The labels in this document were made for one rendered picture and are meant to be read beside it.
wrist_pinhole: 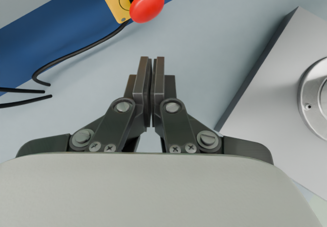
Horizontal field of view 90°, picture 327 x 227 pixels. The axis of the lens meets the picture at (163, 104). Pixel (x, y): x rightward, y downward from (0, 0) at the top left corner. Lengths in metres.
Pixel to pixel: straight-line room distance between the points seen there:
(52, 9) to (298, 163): 0.52
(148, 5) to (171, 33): 0.24
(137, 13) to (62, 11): 0.17
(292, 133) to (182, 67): 0.27
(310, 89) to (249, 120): 0.13
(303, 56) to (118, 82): 0.40
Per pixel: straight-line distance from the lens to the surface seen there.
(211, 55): 0.42
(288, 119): 0.43
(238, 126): 0.38
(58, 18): 0.34
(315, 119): 0.45
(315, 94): 0.45
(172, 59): 0.40
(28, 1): 0.28
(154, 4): 0.19
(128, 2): 0.21
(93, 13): 0.36
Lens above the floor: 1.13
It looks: 90 degrees down
